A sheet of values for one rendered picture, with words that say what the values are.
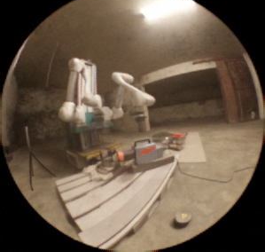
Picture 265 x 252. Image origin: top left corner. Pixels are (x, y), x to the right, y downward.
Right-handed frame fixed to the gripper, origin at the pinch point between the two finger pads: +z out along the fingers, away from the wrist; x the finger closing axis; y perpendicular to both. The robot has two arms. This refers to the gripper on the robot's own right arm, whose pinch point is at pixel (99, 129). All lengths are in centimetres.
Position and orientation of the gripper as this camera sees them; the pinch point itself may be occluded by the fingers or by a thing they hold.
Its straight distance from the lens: 107.8
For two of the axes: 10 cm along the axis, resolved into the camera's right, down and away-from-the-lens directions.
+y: -8.4, 1.1, 5.3
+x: -5.3, 0.5, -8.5
